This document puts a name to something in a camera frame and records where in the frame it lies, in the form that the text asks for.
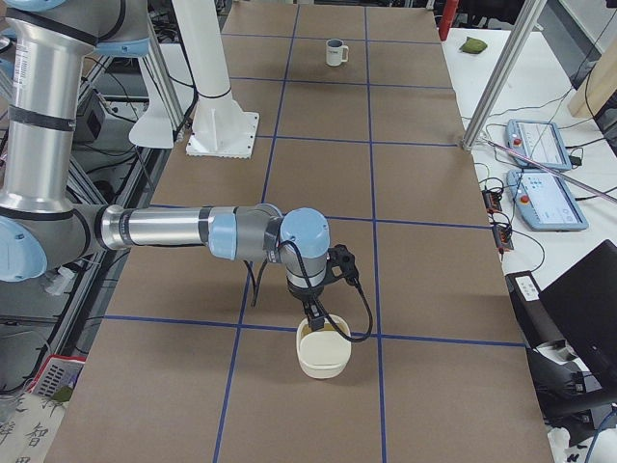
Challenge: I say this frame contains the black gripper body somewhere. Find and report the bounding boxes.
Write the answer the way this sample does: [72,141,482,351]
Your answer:
[287,280,324,306]

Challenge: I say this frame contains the white ribbed mug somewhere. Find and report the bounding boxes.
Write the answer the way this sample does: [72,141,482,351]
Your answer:
[325,39,349,68]

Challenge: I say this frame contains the cream square bowl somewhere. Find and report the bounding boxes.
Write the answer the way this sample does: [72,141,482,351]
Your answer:
[296,319,351,379]

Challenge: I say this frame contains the blue teach pendant near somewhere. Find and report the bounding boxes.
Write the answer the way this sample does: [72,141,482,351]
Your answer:
[506,169,589,232]

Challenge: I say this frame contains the blue teach pendant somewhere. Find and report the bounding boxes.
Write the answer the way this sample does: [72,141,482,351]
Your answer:
[505,119,572,171]
[506,169,589,232]

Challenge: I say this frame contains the white plastic basket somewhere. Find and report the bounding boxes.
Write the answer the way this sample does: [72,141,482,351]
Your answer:
[26,354,86,397]

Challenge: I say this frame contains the black laptop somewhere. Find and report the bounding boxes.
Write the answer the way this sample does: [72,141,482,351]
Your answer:
[540,239,616,387]

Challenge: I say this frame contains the blue teach pendant far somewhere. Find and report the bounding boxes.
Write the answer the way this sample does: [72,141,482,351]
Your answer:
[505,119,572,171]

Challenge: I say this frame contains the green bean bag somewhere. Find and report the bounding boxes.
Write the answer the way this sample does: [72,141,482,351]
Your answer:
[459,37,488,55]

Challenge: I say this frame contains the wooden plank stand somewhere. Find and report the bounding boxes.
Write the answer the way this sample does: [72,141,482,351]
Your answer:
[568,40,616,118]

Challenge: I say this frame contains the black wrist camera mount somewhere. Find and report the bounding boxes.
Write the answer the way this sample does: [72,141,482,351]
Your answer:
[323,244,360,287]

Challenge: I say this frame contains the black braided camera cable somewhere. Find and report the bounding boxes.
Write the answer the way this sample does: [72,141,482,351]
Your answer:
[248,238,373,343]

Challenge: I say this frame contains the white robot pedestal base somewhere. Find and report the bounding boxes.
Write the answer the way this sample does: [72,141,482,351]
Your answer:
[173,0,259,158]

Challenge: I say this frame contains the aluminium frame post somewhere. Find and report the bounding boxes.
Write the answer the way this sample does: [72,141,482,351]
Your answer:
[461,0,547,151]

